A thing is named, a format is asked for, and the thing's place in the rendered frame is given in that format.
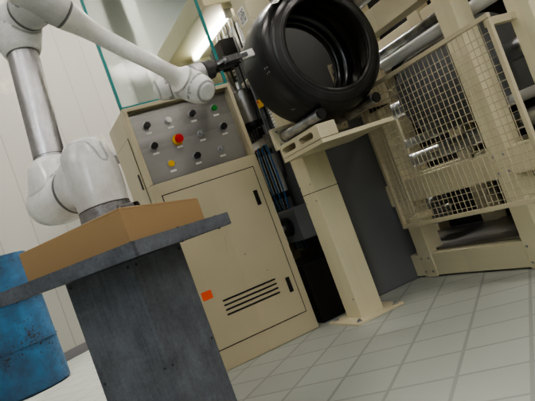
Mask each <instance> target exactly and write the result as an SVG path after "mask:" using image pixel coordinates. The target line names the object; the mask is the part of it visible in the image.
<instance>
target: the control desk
mask: <svg viewBox="0 0 535 401"><path fill-rule="evenodd" d="M215 88H216V91H215V93H214V96H213V98H212V99H211V100H210V101H209V102H208V103H204V104H195V103H190V102H187V101H185V100H183V99H172V100H157V101H154V102H150V103H144V104H141V105H138V106H134V107H129V108H124V109H122V110H121V112H120V114H119V116H118V118H117V119H116V121H115V123H114V125H113V127H112V129H111V131H110V133H109V135H110V137H111V140H112V143H113V146H114V148H115V152H116V154H117V157H118V159H119V163H120V165H121V167H122V170H123V174H124V176H125V178H126V181H127V184H128V187H129V190H130V192H131V195H132V198H133V201H138V202H139V203H140V205H142V204H153V203H160V202H167V201H179V200H185V199H192V198H197V199H198V202H199V205H200V206H201V210H202V213H203V215H204V218H205V219H206V218H209V217H211V216H215V215H219V214H221V213H224V212H227V213H228V216H229V219H230V220H231V224H228V225H226V226H224V227H221V228H220V229H215V230H213V231H211V232H207V233H205V234H202V235H200V236H196V237H194V238H192V239H188V240H186V241H184V242H181V243H180V245H181V248H182V251H183V254H184V256H185V260H186V262H187V264H188V267H189V271H190V273H191V275H192V278H193V281H194V284H195V286H196V289H197V292H198V295H199V298H200V299H201V304H202V306H203V308H204V311H205V314H206V317H207V319H208V322H209V325H210V328H211V330H212V332H213V336H214V339H215V341H216V343H217V347H218V349H219V352H220V355H221V358H222V360H223V363H224V365H225V369H226V372H227V371H229V370H231V369H233V368H235V367H237V366H240V365H242V364H244V363H246V362H248V361H250V360H252V359H254V358H256V357H258V356H260V355H262V354H264V353H266V352H269V351H271V350H272V349H274V348H277V347H279V346H280V345H283V344H285V343H287V342H289V341H292V340H294V339H295V338H297V337H300V336H302V335H303V334H305V333H308V332H310V331H312V330H314V329H317V328H318V327H319V326H318V322H317V320H316V317H315V315H314V311H313V309H312V306H311V304H310V300H309V298H308V296H307V292H306V290H305V287H304V285H303V281H302V279H301V276H300V274H299V270H298V268H297V266H296V263H295V260H294V257H293V255H292V253H291V249H290V247H289V244H288V242H287V238H286V236H285V233H284V231H283V227H282V224H281V223H280V220H279V217H278V214H277V211H276V210H275V206H274V203H273V201H272V198H271V195H270V193H269V190H268V187H267V184H266V181H265V180H264V176H263V174H262V171H261V168H260V165H259V162H258V160H257V158H256V155H255V151H254V149H253V146H252V143H251V140H250V138H249V136H248V132H247V130H246V127H245V125H244V121H243V119H242V116H241V114H240V110H239V108H238V106H237V103H236V100H235V97H234V94H233V93H232V89H231V87H230V84H229V83H226V84H220V85H217V86H215ZM207 290H211V292H212V295H213V298H210V299H209V300H207V301H203V298H202V296H201V293H203V292H206V291H207Z"/></svg>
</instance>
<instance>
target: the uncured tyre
mask: <svg viewBox="0 0 535 401"><path fill-rule="evenodd" d="M273 1H274V0H271V1H270V2H269V3H268V4H267V6H266V7H265V8H264V10H263V11H262V12H261V13H260V15H259V16H258V17H257V18H256V19H255V21H254V22H253V23H252V25H251V27H250V29H249V31H248V34H247V36H246V40H245V43H244V51H245V50H248V49H251V48H252V49H253V51H254V53H255V56H252V57H249V58H248V59H246V60H244V68H245V72H246V75H247V78H248V81H249V83H250V85H251V87H252V90H253V91H254V92H255V93H256V95H257V97H258V98H259V99H260V101H261V102H262V103H263V104H264V105H265V106H266V107H267V108H268V109H269V110H270V111H272V112H273V113H275V114H276V115H278V116H279V117H281V118H283V119H286V120H287V121H290V122H293V123H297V122H298V121H300V120H302V119H304V118H305V117H307V116H308V115H309V114H311V113H312V112H314V111H316V110H317V109H319V108H323V109H324V110H325V111H326V117H325V118H324V119H322V120H321V121H319V122H317V123H316V124H318V123H323V122H325V121H329V120H331V119H336V118H337V117H338V116H340V115H342V114H344V113H345V112H347V111H349V110H350V109H352V108H354V107H356V106H357V105H358V104H359V103H360V102H362V101H363V100H364V98H365V97H366V96H367V95H368V94H369V92H370V91H371V89H372V88H373V85H374V84H375V82H376V80H377V75H378V72H379V67H380V51H379V46H378V42H377V37H376V34H375V33H374V30H373V27H372V26H371V24H370V22H369V20H368V18H367V17H366V16H365V14H364V13H363V12H362V11H361V9H360V8H359V7H358V6H357V5H356V4H355V3H354V2H353V1H352V0H279V2H278V3H276V4H271V3H272V2H273ZM287 28H291V29H300V30H302V31H304V32H307V33H309V34H310V35H312V36H313V37H315V38H316V39H317V40H318V41H319V42H320V43H321V44H322V45H323V46H324V48H325V49H326V51H327V52H328V53H329V55H330V59H331V60H332V63H333V66H334V86H333V87H332V88H331V87H327V86H323V85H321V84H318V83H316V82H314V81H313V80H311V79H309V78H308V77H307V76H305V75H304V74H303V73H302V72H301V71H300V70H299V68H298V67H297V66H296V64H295V62H294V61H293V60H292V58H291V55H290V53H289V51H288V48H287V43H286V37H285V29H287ZM265 65H268V67H269V69H270V71H271V74H270V75H269V76H268V75H267V74H266V72H265V71H264V66H265ZM252 68H253V70H251V69H252ZM250 70H251V71H250ZM249 71H250V73H249V74H248V72H249ZM291 107H293V108H295V109H296V111H291V110H290V108H291Z"/></svg>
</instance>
